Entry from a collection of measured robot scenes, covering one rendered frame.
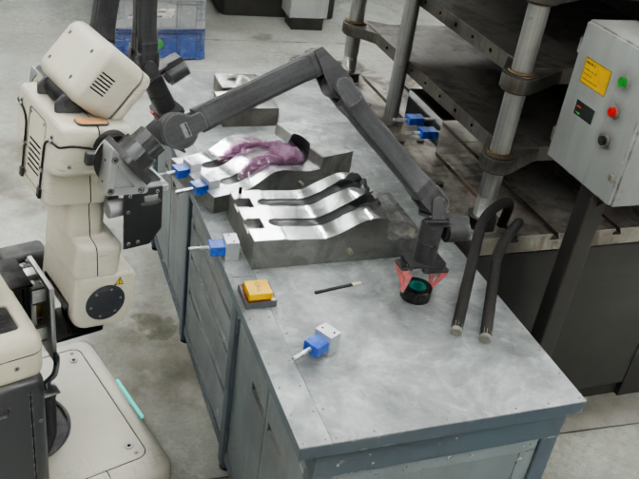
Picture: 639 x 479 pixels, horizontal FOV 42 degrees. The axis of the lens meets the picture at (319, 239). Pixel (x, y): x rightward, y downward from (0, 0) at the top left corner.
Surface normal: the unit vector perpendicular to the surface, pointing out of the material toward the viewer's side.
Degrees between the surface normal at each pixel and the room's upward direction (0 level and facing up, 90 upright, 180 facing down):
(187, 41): 92
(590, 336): 90
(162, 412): 0
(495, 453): 90
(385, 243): 90
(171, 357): 0
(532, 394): 0
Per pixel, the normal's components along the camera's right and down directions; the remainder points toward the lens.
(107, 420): 0.13, -0.84
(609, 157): -0.94, 0.07
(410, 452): 0.32, 0.54
